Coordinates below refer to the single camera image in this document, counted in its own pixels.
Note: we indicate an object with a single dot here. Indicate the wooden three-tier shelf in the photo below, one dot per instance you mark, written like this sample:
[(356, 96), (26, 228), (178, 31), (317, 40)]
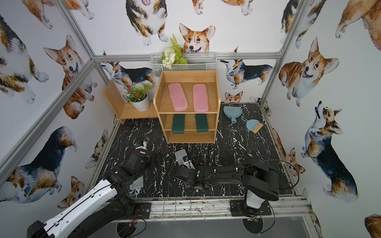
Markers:
[(165, 110)]

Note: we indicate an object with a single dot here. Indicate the translucent white pencil case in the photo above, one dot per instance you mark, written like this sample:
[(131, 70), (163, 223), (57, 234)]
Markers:
[(137, 184), (180, 155)]

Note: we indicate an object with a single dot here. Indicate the white wire basket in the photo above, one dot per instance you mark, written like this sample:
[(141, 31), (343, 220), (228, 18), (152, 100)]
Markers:
[(195, 61)]

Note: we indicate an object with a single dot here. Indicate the red flower plant white pot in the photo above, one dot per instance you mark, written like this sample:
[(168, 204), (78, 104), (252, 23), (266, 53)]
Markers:
[(138, 96)]

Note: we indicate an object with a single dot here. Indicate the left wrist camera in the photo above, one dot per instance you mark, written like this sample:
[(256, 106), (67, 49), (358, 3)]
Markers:
[(141, 145)]

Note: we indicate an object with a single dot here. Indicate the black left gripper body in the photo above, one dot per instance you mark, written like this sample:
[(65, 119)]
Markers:
[(148, 157)]

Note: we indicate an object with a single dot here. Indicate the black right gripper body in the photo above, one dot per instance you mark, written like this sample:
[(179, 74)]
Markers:
[(187, 179)]

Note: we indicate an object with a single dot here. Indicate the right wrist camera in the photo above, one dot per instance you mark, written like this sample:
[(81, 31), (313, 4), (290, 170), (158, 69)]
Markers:
[(188, 163)]

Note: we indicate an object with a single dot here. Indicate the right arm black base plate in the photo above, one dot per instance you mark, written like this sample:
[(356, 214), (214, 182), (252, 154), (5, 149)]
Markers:
[(239, 208)]

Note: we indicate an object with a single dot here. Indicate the light blue dustpan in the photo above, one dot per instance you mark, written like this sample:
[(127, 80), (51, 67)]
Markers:
[(232, 113)]

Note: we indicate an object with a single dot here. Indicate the light blue hand brush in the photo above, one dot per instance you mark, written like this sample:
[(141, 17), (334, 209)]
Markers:
[(252, 125)]

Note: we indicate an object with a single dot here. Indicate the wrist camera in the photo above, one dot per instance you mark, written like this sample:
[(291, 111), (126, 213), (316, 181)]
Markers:
[(141, 145), (188, 163)]

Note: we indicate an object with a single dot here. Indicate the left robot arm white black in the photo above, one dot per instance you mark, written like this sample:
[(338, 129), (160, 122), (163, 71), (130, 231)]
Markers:
[(106, 202)]

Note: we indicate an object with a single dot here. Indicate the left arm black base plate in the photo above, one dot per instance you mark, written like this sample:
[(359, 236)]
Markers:
[(137, 210)]

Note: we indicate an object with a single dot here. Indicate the low wooden corner shelf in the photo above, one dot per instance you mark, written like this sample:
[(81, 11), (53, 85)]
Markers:
[(123, 110)]

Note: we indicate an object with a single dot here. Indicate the white flowers with fern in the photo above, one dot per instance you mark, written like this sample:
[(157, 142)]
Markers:
[(172, 55)]

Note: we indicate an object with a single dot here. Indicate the dark green pencil case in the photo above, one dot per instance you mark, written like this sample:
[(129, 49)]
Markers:
[(201, 123), (178, 126)]

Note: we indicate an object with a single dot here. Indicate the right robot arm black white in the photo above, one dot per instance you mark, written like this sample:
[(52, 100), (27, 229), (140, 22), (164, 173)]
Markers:
[(259, 180)]

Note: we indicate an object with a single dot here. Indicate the pink pencil case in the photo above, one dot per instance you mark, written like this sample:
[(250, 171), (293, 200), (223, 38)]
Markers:
[(178, 97), (200, 98)]

